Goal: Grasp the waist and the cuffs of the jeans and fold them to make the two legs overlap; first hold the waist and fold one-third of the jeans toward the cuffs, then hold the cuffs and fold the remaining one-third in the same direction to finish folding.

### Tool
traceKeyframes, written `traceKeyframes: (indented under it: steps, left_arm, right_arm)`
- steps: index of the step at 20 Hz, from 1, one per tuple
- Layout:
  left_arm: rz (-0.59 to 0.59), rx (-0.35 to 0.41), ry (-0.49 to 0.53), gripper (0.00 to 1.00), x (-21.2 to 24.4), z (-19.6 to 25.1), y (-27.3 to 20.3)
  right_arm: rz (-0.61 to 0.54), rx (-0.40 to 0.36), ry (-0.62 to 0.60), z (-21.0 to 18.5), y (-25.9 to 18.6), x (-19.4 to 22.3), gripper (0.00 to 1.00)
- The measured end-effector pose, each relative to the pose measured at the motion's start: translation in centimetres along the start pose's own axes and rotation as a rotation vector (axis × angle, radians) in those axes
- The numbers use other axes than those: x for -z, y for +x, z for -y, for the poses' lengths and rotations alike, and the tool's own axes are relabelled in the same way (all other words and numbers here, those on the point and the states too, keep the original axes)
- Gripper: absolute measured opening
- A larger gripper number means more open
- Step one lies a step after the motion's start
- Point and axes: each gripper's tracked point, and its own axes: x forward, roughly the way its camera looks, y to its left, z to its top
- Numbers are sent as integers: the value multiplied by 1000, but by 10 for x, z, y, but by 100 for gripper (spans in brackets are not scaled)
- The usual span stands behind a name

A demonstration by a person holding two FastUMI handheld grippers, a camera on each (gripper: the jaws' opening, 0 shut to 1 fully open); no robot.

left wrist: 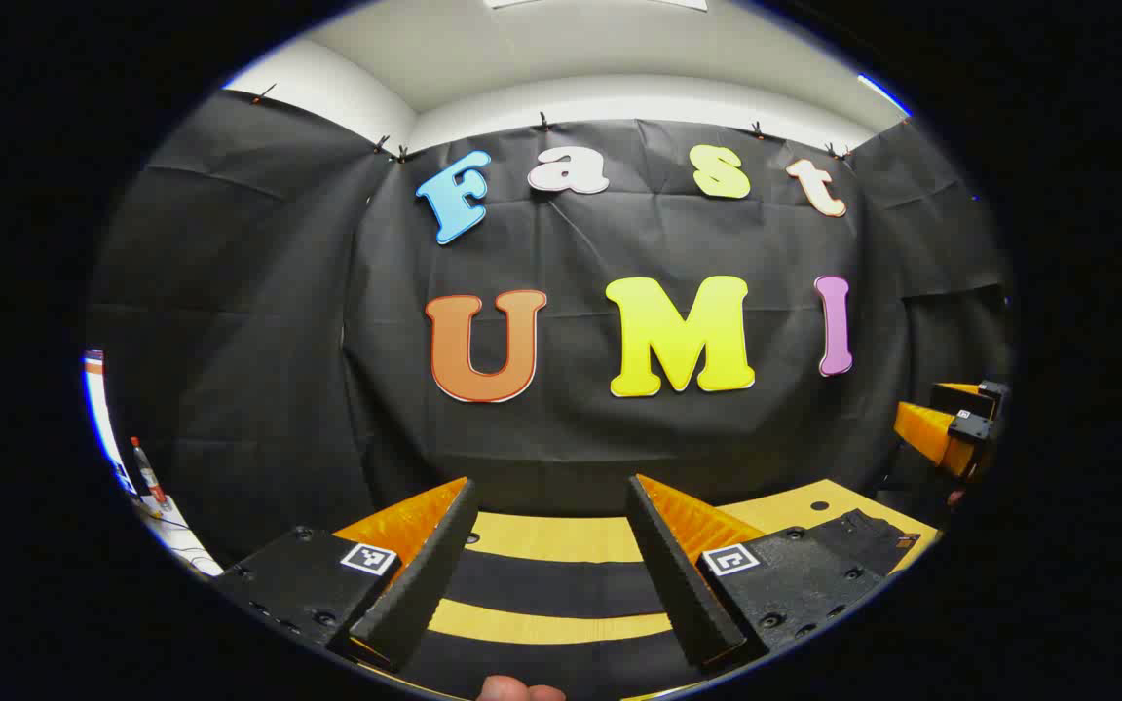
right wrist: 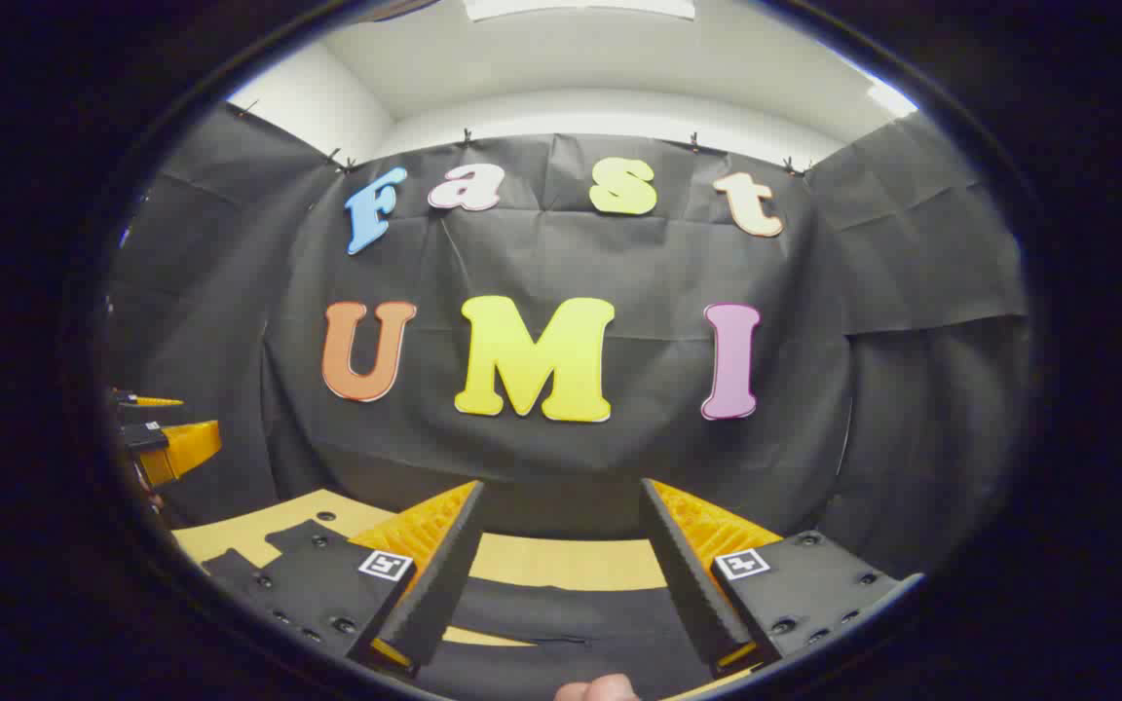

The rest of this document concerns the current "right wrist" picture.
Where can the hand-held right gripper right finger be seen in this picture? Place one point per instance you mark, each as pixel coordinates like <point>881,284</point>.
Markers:
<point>688,584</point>

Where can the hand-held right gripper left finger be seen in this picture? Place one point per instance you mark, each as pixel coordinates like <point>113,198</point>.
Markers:
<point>439,584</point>

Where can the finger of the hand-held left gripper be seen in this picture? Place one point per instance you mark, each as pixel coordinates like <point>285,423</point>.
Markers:
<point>181,448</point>
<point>154,400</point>

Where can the dark jeans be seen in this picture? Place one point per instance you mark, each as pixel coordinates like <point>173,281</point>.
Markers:
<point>551,628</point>

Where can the black backdrop cloth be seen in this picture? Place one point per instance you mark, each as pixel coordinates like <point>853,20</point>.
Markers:
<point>619,263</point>

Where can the ceiling light panel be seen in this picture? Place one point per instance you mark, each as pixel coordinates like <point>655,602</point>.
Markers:
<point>580,8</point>
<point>890,97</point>

